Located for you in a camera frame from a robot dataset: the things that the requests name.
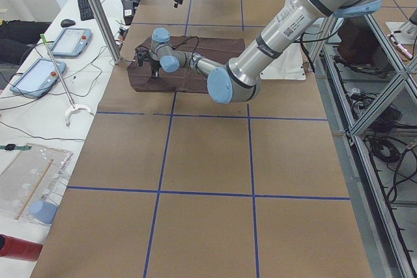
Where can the black computer mouse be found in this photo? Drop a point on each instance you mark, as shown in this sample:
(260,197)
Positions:
(67,23)

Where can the far blue teach pendant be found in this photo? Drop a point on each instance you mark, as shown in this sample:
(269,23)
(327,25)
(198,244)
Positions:
(71,42)

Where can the clear plastic bag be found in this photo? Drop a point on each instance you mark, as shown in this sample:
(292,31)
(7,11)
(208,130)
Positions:
(33,175)

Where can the person in yellow shirt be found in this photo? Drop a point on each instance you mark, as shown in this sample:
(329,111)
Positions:
(17,36)

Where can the blue teach pendant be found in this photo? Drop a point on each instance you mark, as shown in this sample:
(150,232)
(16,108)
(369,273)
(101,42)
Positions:
(37,80)
(71,42)

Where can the blue plastic cup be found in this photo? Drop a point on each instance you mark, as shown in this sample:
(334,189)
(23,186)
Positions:
(43,211)

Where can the near blue teach pendant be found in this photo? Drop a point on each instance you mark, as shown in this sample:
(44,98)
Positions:
(37,80)

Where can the dark brown t-shirt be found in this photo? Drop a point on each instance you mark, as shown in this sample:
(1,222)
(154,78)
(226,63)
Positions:
(198,56)

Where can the red cylinder bottle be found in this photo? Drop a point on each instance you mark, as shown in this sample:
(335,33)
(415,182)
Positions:
(19,249)

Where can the aluminium frame rack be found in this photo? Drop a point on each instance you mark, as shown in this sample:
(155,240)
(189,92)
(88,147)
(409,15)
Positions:
(368,84)

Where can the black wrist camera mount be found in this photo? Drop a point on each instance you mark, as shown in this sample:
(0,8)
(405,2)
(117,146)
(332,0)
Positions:
(142,55)

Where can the aluminium frame post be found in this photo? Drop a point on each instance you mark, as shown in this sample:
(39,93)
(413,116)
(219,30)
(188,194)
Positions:
(105,30)

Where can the black keyboard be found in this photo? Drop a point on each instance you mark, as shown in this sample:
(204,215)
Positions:
(85,10)

